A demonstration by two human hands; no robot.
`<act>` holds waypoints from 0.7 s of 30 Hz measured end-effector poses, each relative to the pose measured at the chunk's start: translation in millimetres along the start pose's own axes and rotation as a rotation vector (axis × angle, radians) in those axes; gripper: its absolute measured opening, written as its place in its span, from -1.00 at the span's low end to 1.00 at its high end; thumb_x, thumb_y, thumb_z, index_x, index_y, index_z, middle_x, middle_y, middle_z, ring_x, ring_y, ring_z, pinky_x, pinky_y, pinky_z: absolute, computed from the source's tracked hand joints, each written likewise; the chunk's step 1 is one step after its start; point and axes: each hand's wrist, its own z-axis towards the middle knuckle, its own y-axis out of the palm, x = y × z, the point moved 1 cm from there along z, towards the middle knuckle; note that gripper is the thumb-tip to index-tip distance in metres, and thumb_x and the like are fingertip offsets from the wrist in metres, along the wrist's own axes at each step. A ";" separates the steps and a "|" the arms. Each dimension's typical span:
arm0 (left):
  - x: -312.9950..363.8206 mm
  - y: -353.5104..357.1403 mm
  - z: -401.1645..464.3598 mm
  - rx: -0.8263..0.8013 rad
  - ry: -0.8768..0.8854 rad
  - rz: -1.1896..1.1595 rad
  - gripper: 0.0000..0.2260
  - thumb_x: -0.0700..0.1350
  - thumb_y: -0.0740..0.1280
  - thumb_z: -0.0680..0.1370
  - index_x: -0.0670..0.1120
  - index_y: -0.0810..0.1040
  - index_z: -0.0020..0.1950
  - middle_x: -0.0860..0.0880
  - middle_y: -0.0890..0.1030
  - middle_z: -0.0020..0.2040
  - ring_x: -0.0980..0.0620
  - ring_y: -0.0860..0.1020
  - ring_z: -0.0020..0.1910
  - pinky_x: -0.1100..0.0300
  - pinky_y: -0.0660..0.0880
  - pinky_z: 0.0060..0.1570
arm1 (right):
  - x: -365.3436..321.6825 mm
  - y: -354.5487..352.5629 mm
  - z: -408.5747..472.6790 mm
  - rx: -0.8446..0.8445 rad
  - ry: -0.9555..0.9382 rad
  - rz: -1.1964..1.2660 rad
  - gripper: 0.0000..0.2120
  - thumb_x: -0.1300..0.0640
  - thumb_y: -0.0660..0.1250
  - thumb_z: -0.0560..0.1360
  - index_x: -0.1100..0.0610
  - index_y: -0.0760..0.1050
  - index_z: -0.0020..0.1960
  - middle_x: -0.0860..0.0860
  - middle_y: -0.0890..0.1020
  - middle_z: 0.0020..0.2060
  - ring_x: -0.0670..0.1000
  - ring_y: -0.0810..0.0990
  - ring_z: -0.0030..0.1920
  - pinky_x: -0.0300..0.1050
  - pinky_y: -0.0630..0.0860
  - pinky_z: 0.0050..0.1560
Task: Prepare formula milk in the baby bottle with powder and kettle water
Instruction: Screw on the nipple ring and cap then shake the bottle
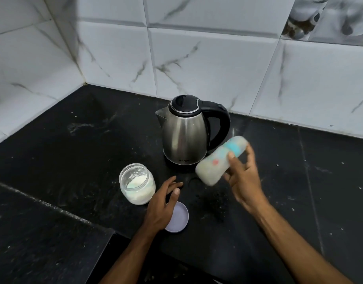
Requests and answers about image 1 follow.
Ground clear baby bottle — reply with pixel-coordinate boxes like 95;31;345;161
195;148;235;187

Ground teal bottle nipple ring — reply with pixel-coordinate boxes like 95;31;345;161
224;140;244;157

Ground steel electric kettle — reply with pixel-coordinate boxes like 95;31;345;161
155;94;231;165

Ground white jar lid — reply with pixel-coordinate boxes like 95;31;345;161
164;201;190;234

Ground glass jar of white powder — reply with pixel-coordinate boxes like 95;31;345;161
119;163;157;206

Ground person's left hand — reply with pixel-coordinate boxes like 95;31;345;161
141;176;184;234

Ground person's left forearm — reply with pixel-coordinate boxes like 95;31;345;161
98;224;160;284

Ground person's right forearm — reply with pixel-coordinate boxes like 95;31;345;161
254;204;354;284

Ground clear dome bottle cap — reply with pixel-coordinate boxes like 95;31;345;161
230;136;249;154

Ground person's right hand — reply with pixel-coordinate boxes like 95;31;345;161
223;143;271;215

